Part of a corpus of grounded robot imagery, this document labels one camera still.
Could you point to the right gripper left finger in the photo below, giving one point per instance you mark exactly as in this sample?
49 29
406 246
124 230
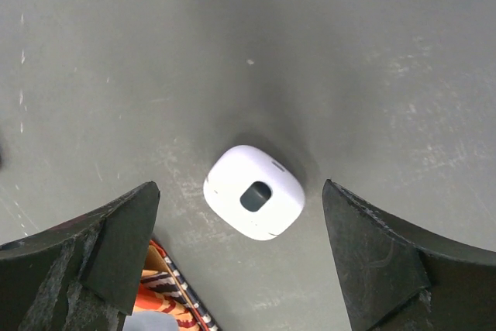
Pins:
82 274

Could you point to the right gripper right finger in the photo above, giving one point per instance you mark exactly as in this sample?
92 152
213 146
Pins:
395 275

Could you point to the white earbud charging case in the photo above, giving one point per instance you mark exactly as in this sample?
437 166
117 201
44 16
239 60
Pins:
253 193

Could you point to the light blue mug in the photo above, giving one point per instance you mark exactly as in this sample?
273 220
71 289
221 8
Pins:
150 321

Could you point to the orange patterned placemat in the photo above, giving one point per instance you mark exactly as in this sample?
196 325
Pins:
164 289

